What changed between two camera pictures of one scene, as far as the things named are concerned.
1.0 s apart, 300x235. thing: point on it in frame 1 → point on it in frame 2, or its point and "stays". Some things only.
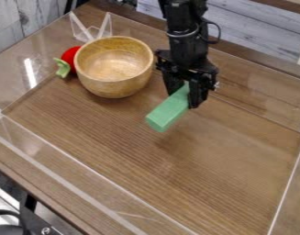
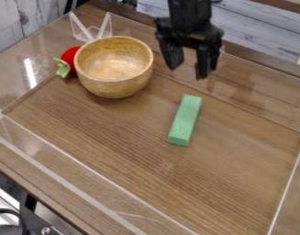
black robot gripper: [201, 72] → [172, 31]
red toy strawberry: [66, 62] stays
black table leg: [30, 203] stays
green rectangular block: [170, 108] → [178, 134]
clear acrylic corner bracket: [92, 33] stays
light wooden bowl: [112, 66] stays
